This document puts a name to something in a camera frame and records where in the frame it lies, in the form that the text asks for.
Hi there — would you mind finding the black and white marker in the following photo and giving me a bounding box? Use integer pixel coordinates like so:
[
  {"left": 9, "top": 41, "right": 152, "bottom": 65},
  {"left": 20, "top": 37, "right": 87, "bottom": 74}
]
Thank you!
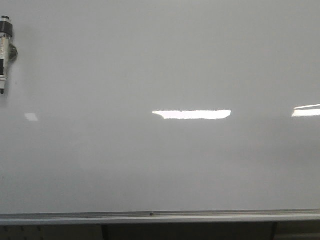
[{"left": 0, "top": 15, "right": 18, "bottom": 95}]

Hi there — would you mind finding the white whiteboard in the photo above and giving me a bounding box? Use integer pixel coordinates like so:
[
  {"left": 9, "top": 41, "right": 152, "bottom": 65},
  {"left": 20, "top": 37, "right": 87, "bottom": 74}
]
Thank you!
[{"left": 0, "top": 0, "right": 320, "bottom": 214}]

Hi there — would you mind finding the aluminium whiteboard tray rail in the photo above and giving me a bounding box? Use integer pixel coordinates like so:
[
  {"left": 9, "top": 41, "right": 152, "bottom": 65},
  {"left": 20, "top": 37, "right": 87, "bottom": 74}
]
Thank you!
[{"left": 0, "top": 209, "right": 320, "bottom": 226}]

